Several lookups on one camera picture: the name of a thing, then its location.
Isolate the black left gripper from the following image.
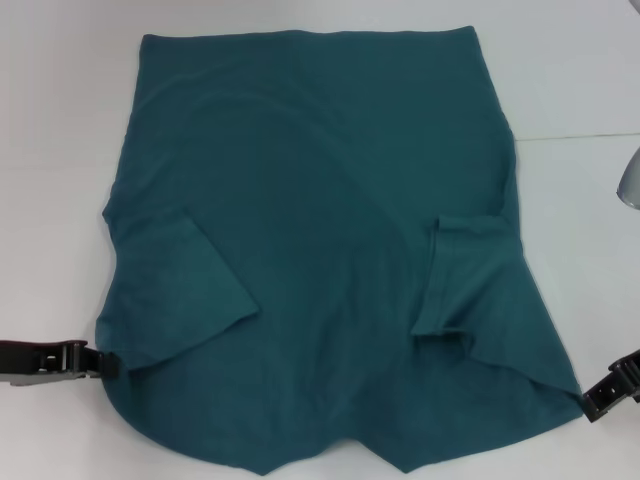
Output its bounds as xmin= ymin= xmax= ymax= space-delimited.
xmin=0 ymin=339 xmax=121 ymax=387

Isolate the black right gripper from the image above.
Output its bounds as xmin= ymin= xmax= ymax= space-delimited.
xmin=582 ymin=348 xmax=640 ymax=424

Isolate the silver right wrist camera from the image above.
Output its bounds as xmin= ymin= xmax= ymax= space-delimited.
xmin=614 ymin=146 xmax=640 ymax=211

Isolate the teal blue t-shirt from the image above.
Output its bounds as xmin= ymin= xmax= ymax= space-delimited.
xmin=94 ymin=25 xmax=584 ymax=475

